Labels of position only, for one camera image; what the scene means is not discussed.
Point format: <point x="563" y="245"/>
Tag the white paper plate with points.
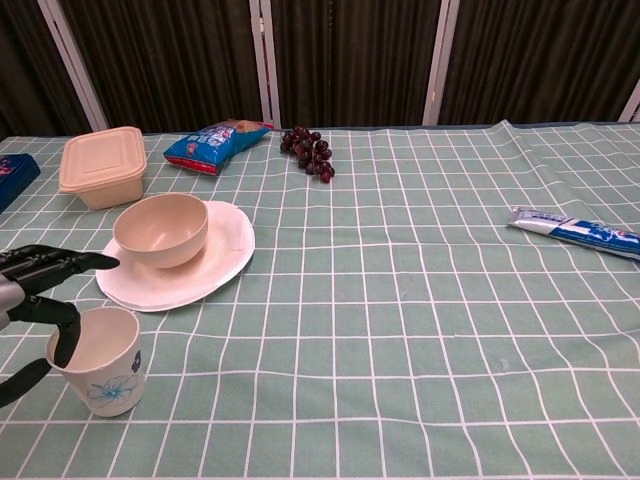
<point x="220" y="260"/>

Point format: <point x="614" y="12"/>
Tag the dark blue box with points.
<point x="12" y="175"/>

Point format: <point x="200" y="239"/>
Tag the blue white toothpaste tube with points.
<point x="580" y="232"/>

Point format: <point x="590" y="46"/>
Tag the beige bowl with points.
<point x="165" y="230"/>

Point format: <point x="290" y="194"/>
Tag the beige lidded food container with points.
<point x="102" y="165"/>

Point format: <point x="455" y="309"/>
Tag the dark pleated curtain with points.
<point x="350" y="55"/>

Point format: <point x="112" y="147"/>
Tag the dark red grape bunch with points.
<point x="312" y="150"/>

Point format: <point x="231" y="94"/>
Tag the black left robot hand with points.
<point x="35" y="267"/>

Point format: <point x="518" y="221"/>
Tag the blue snack bag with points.
<point x="212" y="145"/>

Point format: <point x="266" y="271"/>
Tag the white screen frame post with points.
<point x="75" y="60"/>
<point x="631" y="107"/>
<point x="440" y="60"/>
<point x="265" y="60"/>

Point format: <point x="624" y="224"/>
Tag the white floral paper cup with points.
<point x="117" y="385"/>

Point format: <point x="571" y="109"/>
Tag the green checked tablecloth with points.
<point x="380" y="320"/>

